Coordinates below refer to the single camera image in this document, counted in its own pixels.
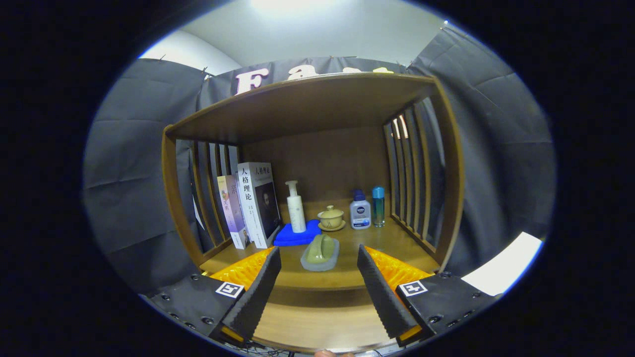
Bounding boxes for yellow lidded teacup with saucer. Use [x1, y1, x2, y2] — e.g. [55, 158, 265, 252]
[317, 205, 346, 232]

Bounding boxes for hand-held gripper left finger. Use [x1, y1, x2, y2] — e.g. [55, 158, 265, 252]
[141, 246, 282, 346]

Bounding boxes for wooden drawer with black knob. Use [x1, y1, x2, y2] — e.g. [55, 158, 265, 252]
[251, 288, 397, 354]

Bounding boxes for white pump bottle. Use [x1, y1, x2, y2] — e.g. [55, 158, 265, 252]
[285, 180, 307, 234]

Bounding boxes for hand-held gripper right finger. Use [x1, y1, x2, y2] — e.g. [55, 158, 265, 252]
[357, 244, 502, 348]

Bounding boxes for green soap with grey dish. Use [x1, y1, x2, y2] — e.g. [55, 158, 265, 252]
[300, 234, 340, 272]

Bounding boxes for brown wooden cabinet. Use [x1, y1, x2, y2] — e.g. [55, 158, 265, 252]
[161, 72, 465, 293]

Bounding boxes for purple book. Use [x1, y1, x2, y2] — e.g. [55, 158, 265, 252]
[217, 175, 250, 249]

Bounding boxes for white lotion bottle blue cap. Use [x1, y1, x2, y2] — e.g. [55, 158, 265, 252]
[350, 189, 372, 230]

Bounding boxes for teal clear bottle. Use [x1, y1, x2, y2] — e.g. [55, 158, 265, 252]
[373, 186, 385, 228]

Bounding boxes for thick white book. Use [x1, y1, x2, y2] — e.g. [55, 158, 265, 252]
[237, 162, 282, 249]

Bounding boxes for blue folded cloth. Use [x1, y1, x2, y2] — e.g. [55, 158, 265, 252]
[273, 220, 322, 247]

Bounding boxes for black cables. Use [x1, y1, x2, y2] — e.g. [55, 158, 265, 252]
[243, 342, 298, 357]

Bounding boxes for wooden countertop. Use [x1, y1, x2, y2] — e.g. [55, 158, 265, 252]
[200, 198, 441, 291]

